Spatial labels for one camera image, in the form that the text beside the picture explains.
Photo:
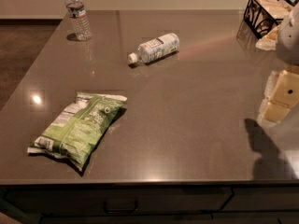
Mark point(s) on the clear water bottle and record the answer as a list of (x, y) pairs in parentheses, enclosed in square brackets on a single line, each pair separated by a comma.
[(78, 17)]

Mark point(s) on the dark cabinet drawer with handle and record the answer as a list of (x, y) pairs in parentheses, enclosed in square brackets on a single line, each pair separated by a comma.
[(98, 202)]

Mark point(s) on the black wire napkin basket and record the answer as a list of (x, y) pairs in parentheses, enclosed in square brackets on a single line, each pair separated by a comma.
[(263, 15)]

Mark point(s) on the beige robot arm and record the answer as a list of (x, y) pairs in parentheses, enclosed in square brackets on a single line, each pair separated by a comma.
[(287, 48)]

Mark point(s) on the dark right cabinet drawer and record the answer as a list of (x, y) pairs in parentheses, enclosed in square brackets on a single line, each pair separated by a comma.
[(264, 199)]

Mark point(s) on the lying white-label plastic bottle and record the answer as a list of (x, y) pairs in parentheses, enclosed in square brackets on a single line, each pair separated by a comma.
[(155, 49)]

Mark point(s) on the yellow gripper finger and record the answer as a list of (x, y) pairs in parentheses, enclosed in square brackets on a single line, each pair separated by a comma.
[(286, 91), (274, 113)]

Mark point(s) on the green chip bag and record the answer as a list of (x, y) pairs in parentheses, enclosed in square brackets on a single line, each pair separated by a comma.
[(74, 134)]

